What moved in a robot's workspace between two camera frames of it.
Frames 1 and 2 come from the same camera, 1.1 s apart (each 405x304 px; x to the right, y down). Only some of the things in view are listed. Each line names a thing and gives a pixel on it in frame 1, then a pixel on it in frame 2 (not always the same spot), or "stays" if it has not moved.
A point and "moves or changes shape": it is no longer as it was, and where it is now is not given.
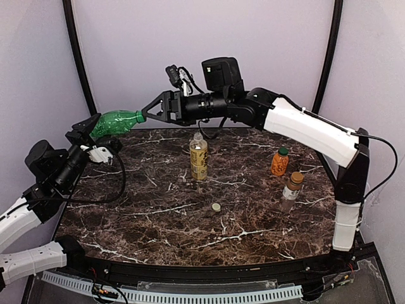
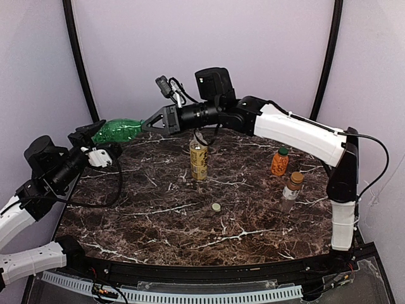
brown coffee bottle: (291, 191) stays
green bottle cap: (140, 118) → (142, 121)
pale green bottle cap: (216, 207) stays
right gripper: (173, 106) → (172, 118)
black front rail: (156, 272) stays
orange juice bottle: (280, 162) stays
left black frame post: (85, 71) stays
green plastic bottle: (116, 122) moves or changes shape
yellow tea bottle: (199, 154) stays
